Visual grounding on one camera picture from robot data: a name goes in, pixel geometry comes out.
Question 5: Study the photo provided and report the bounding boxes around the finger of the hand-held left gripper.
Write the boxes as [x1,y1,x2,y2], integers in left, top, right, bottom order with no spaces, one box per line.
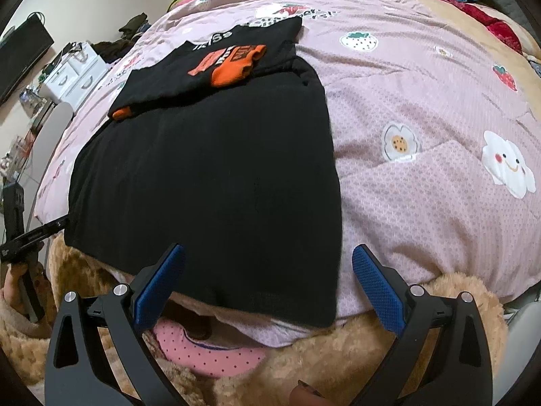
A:
[17,215,69,244]
[2,181,27,254]

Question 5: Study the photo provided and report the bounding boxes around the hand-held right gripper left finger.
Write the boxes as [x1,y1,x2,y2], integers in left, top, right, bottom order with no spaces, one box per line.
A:
[44,243,189,406]

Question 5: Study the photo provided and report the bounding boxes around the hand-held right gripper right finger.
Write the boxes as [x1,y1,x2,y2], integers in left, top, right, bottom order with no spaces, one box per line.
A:
[344,244,495,406]

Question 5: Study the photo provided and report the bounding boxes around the black sweater with orange cuffs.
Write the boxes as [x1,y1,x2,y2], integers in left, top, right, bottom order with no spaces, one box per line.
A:
[63,18,344,328]

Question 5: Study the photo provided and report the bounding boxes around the person's left forearm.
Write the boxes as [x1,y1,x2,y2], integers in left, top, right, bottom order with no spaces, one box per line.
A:
[0,292,55,349]

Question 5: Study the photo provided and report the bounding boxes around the dark clothes pile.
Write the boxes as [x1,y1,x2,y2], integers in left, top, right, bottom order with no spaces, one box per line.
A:
[91,39,127,62]

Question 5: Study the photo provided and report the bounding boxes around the olive clothes pile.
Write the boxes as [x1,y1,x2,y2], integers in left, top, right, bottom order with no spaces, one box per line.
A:
[118,14,148,39]

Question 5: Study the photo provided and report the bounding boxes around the person's left hand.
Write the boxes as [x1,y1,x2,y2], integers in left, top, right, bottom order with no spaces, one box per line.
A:
[0,262,27,305]

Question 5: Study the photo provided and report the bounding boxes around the person's right hand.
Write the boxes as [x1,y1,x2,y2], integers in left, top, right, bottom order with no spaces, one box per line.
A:
[289,381,334,406]

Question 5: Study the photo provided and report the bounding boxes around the cluttered desk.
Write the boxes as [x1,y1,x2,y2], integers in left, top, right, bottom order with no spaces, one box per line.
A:
[0,85,47,187]

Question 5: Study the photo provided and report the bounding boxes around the tan fuzzy robe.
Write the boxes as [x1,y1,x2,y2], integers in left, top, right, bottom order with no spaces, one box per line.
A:
[0,241,508,406]

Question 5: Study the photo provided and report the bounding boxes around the pink dotted cloth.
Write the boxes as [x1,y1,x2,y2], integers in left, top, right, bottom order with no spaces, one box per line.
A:
[152,319,267,379]

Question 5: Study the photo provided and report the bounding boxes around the grey chair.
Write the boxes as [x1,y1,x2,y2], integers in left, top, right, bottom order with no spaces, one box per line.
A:
[36,101,76,153]

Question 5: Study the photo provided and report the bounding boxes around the pink printed quilt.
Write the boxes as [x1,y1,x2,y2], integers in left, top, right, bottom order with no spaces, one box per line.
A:
[34,0,541,347]

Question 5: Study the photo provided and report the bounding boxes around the white drawer cabinet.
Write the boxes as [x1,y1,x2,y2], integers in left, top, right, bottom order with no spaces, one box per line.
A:
[40,42,111,108]

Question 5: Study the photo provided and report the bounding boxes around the black television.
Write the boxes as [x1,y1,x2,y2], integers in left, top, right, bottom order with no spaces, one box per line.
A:
[0,19,55,104]

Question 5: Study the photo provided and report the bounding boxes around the beige blanket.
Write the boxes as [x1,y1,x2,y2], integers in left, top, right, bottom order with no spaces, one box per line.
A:
[418,0,541,106]

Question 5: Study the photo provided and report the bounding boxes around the red cloth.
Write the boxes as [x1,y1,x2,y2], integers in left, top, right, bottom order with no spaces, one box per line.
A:
[437,0,525,53]

